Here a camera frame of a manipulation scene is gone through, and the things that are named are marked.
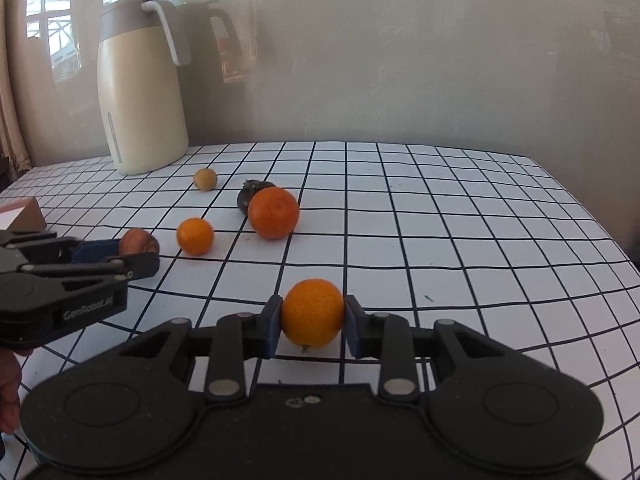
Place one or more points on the person's left hand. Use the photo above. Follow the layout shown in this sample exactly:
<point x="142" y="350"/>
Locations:
<point x="9" y="395"/>

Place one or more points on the dark purple round fruit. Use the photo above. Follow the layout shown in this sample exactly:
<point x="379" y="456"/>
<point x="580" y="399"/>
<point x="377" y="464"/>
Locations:
<point x="247" y="197"/>

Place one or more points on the brown cardboard box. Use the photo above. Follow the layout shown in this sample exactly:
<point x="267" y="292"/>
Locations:
<point x="27" y="215"/>

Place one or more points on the beige patterned curtain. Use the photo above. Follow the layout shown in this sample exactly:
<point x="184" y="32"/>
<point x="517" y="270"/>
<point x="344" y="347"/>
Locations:
<point x="12" y="110"/>

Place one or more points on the black-and-white checked tablecloth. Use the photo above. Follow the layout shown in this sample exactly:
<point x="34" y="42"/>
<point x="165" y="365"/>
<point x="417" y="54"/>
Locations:
<point x="450" y="235"/>

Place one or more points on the large orange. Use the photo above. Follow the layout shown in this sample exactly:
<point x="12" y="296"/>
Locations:
<point x="273" y="212"/>

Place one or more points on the small tan round fruit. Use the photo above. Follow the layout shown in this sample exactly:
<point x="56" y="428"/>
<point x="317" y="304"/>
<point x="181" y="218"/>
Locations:
<point x="205" y="179"/>

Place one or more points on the cream thermos jug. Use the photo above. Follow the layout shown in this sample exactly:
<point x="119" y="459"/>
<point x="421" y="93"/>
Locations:
<point x="140" y="110"/>

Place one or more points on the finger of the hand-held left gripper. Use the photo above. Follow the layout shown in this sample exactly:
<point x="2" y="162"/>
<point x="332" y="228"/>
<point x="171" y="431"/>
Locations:
<point x="95" y="251"/>
<point x="135" y="265"/>

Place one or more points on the small orange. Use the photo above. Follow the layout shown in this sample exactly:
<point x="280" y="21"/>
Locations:
<point x="195" y="236"/>

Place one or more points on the medium orange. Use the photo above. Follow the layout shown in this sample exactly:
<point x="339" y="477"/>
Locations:
<point x="312" y="314"/>

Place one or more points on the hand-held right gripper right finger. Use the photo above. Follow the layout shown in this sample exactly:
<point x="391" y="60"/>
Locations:
<point x="352" y="329"/>

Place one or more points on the brown wrinkled fruit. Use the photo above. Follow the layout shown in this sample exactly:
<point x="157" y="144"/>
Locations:
<point x="137" y="241"/>

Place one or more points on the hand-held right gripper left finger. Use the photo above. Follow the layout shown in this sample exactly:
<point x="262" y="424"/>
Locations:
<point x="274" y="327"/>

